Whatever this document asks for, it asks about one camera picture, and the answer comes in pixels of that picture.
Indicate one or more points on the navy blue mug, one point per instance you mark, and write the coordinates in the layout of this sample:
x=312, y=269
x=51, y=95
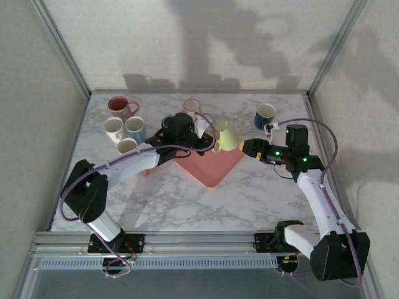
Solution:
x=166, y=122

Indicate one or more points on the light green mug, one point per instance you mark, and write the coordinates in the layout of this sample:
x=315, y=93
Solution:
x=227, y=137

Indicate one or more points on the dark teal mug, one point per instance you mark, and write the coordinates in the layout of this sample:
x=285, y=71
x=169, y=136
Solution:
x=264, y=112

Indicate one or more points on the light blue mug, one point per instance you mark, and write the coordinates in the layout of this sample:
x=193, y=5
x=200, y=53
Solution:
x=134, y=124

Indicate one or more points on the pale pink mug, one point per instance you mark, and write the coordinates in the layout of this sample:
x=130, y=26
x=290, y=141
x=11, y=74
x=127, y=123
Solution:
x=127, y=145

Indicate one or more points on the white faceted mug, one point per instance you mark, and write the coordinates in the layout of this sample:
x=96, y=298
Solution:
x=113, y=124

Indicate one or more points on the pink ghost print mug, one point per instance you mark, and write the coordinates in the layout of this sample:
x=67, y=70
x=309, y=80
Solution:
x=118, y=103

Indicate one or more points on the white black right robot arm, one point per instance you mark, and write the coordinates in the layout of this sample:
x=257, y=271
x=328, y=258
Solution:
x=321, y=202

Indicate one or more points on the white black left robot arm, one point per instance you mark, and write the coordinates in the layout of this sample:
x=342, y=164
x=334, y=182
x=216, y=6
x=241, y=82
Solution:
x=131, y=165

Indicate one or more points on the beige pink mug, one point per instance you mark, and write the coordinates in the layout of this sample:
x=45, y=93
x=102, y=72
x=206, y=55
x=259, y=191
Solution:
x=190, y=106

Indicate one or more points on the grey mug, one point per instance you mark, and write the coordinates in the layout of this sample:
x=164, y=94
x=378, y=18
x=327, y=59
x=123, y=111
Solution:
x=210, y=117

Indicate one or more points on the salmon pink plastic tray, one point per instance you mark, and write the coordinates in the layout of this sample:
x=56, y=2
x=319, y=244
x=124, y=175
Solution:
x=212, y=168

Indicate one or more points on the aluminium side rail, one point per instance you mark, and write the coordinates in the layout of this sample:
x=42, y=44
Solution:
x=312, y=109

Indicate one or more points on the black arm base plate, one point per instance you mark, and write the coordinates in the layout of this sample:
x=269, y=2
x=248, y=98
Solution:
x=138, y=241
x=263, y=243

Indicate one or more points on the aluminium frame post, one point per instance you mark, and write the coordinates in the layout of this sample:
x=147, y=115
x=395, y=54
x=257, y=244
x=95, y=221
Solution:
x=375, y=291
x=336, y=46
x=62, y=46
x=26, y=280

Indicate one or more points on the aluminium front rail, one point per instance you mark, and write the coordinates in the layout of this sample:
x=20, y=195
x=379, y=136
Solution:
x=199, y=243

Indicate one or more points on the aluminium lower frame post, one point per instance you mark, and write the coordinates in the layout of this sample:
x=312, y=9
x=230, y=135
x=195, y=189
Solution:
x=375, y=291
x=26, y=280

